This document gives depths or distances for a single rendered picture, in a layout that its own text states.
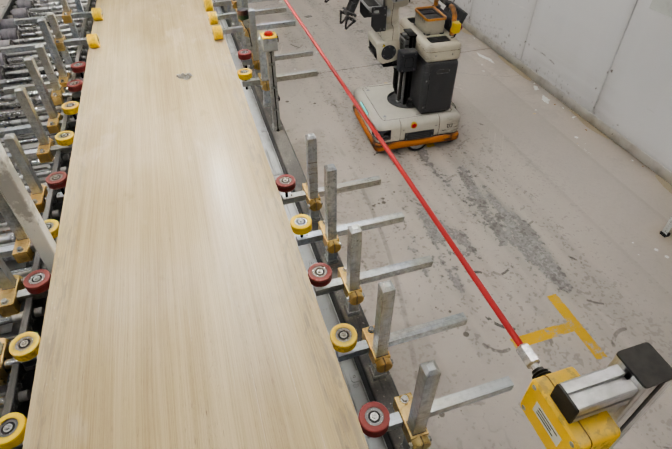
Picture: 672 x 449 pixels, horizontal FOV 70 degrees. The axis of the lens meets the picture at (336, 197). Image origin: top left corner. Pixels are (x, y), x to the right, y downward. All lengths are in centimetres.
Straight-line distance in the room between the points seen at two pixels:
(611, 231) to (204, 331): 264
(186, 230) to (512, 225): 211
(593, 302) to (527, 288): 34
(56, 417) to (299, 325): 66
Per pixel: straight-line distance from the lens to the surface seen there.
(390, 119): 353
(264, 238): 173
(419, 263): 175
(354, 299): 164
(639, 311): 308
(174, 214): 190
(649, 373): 58
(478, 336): 264
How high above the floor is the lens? 213
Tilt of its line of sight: 41 degrees down
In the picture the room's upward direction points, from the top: straight up
